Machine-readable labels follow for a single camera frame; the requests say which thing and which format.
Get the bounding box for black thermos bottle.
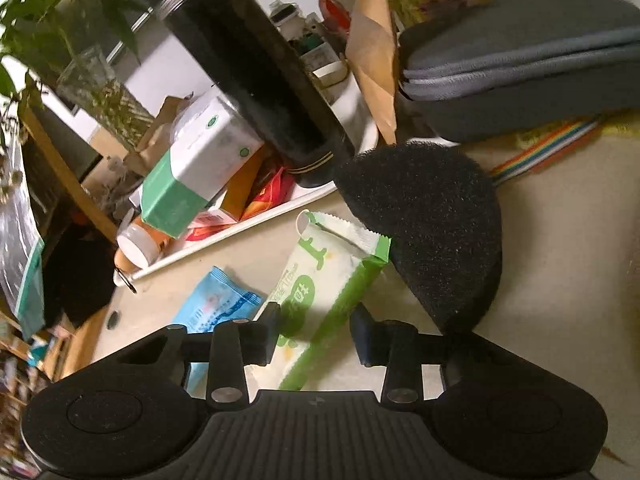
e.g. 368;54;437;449
145;0;357;188

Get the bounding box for brown paper bag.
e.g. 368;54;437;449
345;0;402;145

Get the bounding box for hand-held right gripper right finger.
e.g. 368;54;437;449
350;302;521;406

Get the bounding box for wooden chair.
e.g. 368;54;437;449
17;104;121;246

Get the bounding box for red snack packet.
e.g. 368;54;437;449
187;160;297;242

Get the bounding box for rainbow ribbon cable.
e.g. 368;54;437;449
490;117;608;183

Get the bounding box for orange snack packet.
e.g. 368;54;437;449
220;147;268;221

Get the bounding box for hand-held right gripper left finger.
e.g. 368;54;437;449
116;302;282;406

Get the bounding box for black foam sponge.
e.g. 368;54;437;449
332;141;503;335

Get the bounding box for tall glass vase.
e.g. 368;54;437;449
56;45;156;151

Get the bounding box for white tray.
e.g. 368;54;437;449
114;77;379;282

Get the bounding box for green bamboo plant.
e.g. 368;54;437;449
0;0;151;111

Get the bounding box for light blue packet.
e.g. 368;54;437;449
170;266;265;396

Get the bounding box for green and white box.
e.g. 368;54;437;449
140;96;266;238

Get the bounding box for orange bottle white lid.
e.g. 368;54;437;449
116;212;173;273

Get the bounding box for grey zip case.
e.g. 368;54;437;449
397;0;640;143

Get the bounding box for green and white packet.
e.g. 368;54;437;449
245;210;391;391

